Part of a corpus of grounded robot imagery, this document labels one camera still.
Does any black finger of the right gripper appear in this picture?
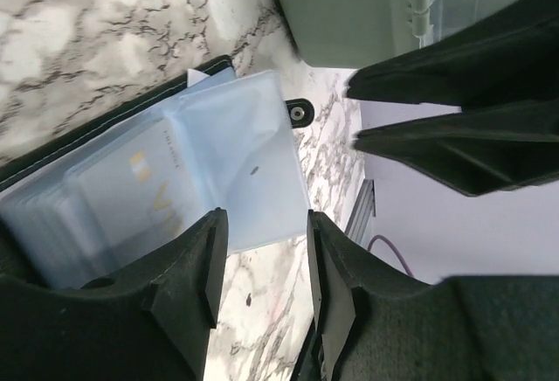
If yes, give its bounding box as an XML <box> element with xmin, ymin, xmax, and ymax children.
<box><xmin>354</xmin><ymin>100</ymin><xmax>558</xmax><ymax>197</ymax></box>
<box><xmin>346</xmin><ymin>0</ymin><xmax>558</xmax><ymax>110</ymax></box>

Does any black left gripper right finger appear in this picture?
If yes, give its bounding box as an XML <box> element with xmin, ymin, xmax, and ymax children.
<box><xmin>307</xmin><ymin>211</ymin><xmax>558</xmax><ymax>380</ymax></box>

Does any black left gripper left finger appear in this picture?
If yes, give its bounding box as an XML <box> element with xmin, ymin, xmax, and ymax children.
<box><xmin>1</xmin><ymin>209</ymin><xmax>228</xmax><ymax>380</ymax></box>

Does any silver VIP card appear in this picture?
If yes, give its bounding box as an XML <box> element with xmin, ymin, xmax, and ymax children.
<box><xmin>66</xmin><ymin>117</ymin><xmax>207</xmax><ymax>265</ymax></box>

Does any black card holder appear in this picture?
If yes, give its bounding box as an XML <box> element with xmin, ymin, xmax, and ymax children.
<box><xmin>1</xmin><ymin>59</ymin><xmax>309</xmax><ymax>288</ymax></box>

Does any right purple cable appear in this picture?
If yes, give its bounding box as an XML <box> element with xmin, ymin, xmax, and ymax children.
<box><xmin>369</xmin><ymin>234</ymin><xmax>414</xmax><ymax>277</ymax></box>

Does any aluminium frame rail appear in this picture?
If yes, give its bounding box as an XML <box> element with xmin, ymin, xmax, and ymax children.
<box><xmin>345</xmin><ymin>178</ymin><xmax>376</xmax><ymax>245</ymax></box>

